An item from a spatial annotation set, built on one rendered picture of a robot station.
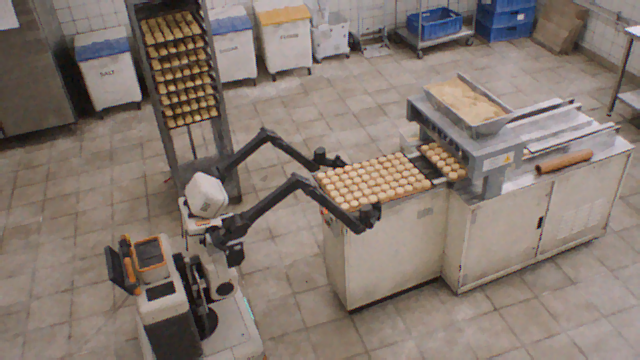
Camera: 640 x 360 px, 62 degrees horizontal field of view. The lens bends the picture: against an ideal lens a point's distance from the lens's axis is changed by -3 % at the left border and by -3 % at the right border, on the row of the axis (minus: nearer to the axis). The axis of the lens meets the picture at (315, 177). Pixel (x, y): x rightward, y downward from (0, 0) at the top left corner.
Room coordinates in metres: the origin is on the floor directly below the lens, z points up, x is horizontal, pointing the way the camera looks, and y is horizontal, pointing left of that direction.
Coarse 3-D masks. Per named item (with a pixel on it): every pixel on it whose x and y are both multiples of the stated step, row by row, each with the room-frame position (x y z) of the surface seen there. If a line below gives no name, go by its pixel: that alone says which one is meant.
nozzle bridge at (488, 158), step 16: (416, 96) 2.95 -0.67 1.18; (416, 112) 2.92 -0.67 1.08; (432, 112) 2.75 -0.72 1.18; (448, 128) 2.56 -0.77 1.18; (464, 144) 2.40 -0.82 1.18; (480, 144) 2.38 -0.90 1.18; (496, 144) 2.37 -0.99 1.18; (512, 144) 2.36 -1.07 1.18; (464, 160) 2.43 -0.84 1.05; (480, 160) 2.29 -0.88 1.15; (496, 160) 2.32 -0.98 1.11; (512, 160) 2.36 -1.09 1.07; (480, 176) 2.29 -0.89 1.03; (496, 176) 2.33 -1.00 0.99; (496, 192) 2.34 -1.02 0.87
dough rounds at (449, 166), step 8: (432, 144) 2.79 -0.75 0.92; (424, 152) 2.74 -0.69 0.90; (432, 152) 2.71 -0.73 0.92; (440, 152) 2.71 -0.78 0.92; (528, 152) 2.63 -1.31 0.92; (432, 160) 2.64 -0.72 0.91; (440, 160) 2.64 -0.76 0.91; (448, 160) 2.61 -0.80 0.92; (456, 160) 2.61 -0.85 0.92; (440, 168) 2.57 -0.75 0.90; (448, 168) 2.53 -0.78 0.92; (456, 168) 2.53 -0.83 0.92; (464, 168) 2.55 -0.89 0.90; (448, 176) 2.48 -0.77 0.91; (456, 176) 2.46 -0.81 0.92; (464, 176) 2.47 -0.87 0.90
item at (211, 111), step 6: (204, 108) 3.57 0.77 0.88; (210, 108) 3.56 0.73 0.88; (186, 114) 3.51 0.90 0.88; (192, 114) 3.51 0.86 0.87; (198, 114) 3.50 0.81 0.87; (204, 114) 3.48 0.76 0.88; (210, 114) 3.49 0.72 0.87; (216, 114) 3.48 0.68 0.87; (168, 120) 3.44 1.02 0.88; (174, 120) 3.45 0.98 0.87; (180, 120) 3.42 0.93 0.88; (186, 120) 3.42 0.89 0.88; (192, 120) 3.43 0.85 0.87; (168, 126) 3.38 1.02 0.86; (174, 126) 3.37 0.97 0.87
